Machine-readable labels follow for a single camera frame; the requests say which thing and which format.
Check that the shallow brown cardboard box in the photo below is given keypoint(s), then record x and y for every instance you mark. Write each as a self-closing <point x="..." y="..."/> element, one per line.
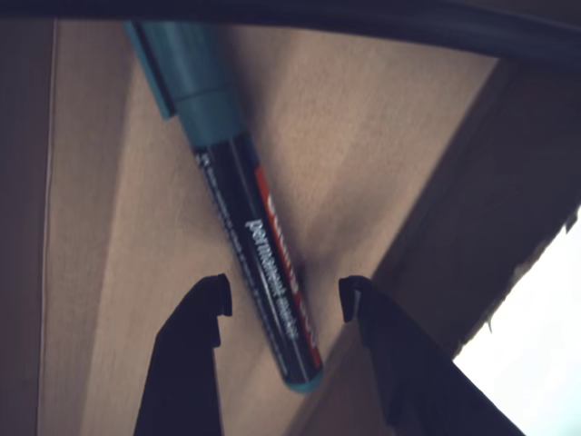
<point x="363" y="136"/>

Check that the green capped permanent marker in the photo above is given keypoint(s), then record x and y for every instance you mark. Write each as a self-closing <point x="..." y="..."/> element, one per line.
<point x="254" y="236"/>

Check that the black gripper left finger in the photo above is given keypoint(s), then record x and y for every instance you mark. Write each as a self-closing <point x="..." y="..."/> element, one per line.
<point x="181" y="363"/>

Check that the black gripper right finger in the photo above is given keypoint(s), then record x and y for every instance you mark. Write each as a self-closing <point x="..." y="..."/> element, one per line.
<point x="417" y="377"/>

